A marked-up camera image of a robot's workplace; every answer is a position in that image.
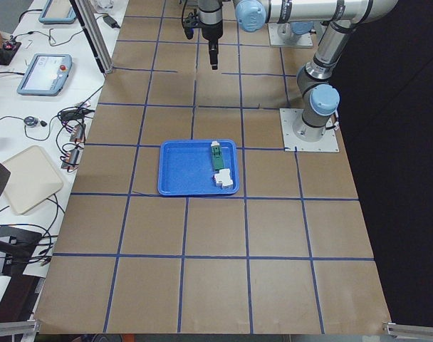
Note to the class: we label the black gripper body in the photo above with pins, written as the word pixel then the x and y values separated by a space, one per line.
pixel 211 31

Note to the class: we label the blue teach pendant far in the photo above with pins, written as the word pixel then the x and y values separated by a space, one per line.
pixel 57 12

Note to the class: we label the green circuit board module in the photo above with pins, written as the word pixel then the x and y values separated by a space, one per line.
pixel 217 156

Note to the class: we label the aluminium corner profile left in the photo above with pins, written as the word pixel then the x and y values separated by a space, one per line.
pixel 21 327

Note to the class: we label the blue teach pendant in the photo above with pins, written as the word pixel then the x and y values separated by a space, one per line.
pixel 46 75
pixel 57 12

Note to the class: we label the aluminium corner profile right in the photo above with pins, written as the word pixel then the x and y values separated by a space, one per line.
pixel 421 332

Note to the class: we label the aluminium corner profile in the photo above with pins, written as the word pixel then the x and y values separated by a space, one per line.
pixel 21 327
pixel 421 332

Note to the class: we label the round silver device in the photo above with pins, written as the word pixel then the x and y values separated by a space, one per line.
pixel 31 121

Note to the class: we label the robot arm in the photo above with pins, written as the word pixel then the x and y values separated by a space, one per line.
pixel 277 57

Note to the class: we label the blue teach pendant near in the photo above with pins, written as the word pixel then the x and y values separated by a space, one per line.
pixel 46 75

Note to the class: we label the beige plastic tray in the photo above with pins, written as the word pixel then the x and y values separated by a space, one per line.
pixel 33 179

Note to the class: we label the aluminium frame post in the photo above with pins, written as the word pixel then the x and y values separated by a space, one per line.
pixel 89 25

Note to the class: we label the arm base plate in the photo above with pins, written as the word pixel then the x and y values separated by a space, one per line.
pixel 292 35
pixel 299 137

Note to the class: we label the white terminal block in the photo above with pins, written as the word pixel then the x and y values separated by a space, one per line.
pixel 223 178

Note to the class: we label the blue plastic tray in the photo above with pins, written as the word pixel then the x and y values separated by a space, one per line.
pixel 185 168

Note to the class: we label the black power adapter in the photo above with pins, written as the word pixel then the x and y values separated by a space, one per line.
pixel 111 22

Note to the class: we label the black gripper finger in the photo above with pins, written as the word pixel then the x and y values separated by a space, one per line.
pixel 213 49

